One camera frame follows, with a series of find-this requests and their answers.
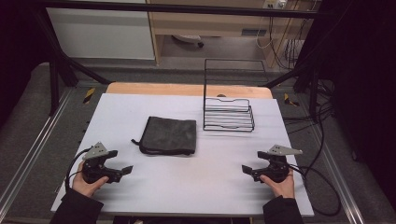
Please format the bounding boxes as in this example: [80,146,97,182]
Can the white chair base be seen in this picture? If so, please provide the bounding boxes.
[172,34,205,49]

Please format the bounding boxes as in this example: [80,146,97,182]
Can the left hand-held gripper cable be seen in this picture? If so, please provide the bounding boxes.
[64,147,94,191]

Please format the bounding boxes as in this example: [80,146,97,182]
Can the aluminium floor rail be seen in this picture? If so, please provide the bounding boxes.
[306,124,366,224]
[0,89,73,214]

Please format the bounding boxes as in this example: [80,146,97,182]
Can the yellow-handled tool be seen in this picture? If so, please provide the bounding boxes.
[82,87,96,105]
[283,92,301,107]

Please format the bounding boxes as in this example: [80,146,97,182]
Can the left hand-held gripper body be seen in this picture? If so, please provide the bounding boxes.
[80,141,123,185]

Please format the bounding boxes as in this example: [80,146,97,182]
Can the hand-held gripper cable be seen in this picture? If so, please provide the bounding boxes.
[64,147,94,191]
[289,163,342,217]

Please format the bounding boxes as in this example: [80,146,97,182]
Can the person's right hand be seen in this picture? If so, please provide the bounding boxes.
[259,169,296,200]

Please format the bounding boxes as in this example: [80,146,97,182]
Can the white power strip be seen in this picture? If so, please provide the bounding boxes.
[262,0,288,10]

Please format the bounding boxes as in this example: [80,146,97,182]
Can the light wooden desk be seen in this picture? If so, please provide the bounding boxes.
[146,0,321,68]

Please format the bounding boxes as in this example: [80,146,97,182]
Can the white table mat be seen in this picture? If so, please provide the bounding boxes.
[50,92,315,217]

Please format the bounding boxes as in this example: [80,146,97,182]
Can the wooden table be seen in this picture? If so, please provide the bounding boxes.
[106,81,274,100]

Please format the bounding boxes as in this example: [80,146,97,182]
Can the right hand-held gripper cable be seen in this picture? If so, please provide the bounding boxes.
[289,163,342,217]

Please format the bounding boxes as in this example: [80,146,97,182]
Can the black wire rack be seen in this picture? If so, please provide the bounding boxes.
[203,58,268,133]

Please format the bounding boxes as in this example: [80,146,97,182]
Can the dark grey cloth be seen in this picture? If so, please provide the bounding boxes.
[131,116,198,157]

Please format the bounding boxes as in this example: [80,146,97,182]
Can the yellow-handled tool right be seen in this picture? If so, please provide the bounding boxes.
[283,92,301,107]

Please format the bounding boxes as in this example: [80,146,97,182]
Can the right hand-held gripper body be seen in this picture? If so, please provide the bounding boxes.
[259,144,304,184]

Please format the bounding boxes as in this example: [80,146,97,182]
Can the black metal frame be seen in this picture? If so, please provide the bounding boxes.
[30,0,326,118]

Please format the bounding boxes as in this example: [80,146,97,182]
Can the person's left hand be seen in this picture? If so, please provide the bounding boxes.
[71,161,110,198]

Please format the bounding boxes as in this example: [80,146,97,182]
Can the white cabinet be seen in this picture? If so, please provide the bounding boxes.
[46,0,156,61]

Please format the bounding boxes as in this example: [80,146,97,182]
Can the yellow-handled tool left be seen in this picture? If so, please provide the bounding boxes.
[82,87,96,105]

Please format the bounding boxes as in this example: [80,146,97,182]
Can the bundle of black cables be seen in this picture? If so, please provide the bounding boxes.
[281,36,337,134]

